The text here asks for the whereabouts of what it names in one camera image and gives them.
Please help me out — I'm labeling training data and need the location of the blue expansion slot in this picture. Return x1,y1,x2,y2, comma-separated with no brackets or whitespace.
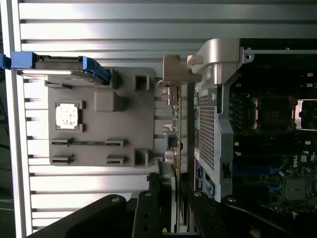
232,166,271,175

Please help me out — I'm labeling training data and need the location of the open grey PC case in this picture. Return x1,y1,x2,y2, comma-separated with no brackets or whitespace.
187,38,317,238

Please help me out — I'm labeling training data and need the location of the green Dell motherboard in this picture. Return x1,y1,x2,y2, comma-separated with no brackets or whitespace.
229,86,317,217

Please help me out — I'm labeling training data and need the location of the green RAM stick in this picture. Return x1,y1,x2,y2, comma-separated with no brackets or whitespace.
52,140,124,146

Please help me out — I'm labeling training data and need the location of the grey parts rack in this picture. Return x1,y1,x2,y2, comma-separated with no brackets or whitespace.
44,66,157,169

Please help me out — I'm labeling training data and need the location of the CPU socket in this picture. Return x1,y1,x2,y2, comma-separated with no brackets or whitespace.
250,95,298,131

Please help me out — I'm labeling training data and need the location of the silver CPU chip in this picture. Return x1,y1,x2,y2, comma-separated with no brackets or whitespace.
55,104,80,130

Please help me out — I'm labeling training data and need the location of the metal socket cover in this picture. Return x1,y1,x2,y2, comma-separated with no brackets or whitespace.
291,99,317,129

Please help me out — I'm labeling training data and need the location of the hard disk in blue caddy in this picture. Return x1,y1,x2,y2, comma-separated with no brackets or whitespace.
0,51,111,85

